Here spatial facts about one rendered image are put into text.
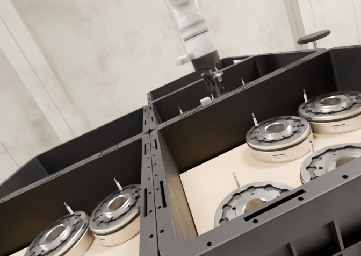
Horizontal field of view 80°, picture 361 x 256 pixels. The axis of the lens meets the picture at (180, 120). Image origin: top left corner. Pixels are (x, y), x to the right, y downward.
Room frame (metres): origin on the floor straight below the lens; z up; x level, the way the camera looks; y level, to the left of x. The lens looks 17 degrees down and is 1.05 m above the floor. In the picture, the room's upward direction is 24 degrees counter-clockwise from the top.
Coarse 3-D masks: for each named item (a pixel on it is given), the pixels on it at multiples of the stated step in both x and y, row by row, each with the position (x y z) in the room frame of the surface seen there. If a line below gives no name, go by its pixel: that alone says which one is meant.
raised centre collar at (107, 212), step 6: (126, 192) 0.34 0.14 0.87; (114, 198) 0.33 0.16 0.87; (120, 198) 0.33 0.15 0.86; (126, 198) 0.32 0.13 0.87; (108, 204) 0.32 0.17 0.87; (120, 204) 0.31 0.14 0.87; (126, 204) 0.30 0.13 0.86; (108, 210) 0.30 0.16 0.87; (114, 210) 0.30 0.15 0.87; (120, 210) 0.30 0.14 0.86
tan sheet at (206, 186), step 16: (320, 144) 0.29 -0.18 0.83; (224, 160) 0.36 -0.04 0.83; (240, 160) 0.34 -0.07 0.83; (256, 160) 0.32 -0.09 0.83; (192, 176) 0.35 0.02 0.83; (208, 176) 0.33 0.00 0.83; (224, 176) 0.31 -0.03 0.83; (240, 176) 0.30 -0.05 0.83; (256, 176) 0.28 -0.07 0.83; (272, 176) 0.27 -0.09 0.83; (288, 176) 0.25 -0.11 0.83; (192, 192) 0.31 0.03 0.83; (208, 192) 0.29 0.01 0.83; (224, 192) 0.28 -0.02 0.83; (192, 208) 0.27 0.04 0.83; (208, 208) 0.26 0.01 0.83; (208, 224) 0.23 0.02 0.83
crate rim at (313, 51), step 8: (320, 48) 0.44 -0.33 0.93; (256, 56) 0.70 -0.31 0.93; (264, 56) 0.65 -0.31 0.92; (240, 64) 0.70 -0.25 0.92; (272, 72) 0.43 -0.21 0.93; (200, 80) 0.70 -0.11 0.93; (256, 80) 0.42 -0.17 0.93; (184, 88) 0.69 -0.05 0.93; (240, 88) 0.42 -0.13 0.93; (168, 96) 0.69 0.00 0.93; (224, 96) 0.41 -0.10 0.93; (152, 104) 0.67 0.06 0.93; (152, 112) 0.55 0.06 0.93; (152, 120) 0.53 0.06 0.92; (168, 120) 0.42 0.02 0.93; (152, 128) 0.41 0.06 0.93
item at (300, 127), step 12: (264, 120) 0.38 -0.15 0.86; (276, 120) 0.37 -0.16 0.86; (288, 120) 0.34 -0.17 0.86; (300, 120) 0.33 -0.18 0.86; (252, 132) 0.36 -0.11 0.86; (288, 132) 0.30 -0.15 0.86; (300, 132) 0.30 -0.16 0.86; (252, 144) 0.32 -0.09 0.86; (264, 144) 0.30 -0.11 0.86; (276, 144) 0.29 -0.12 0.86; (288, 144) 0.28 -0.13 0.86
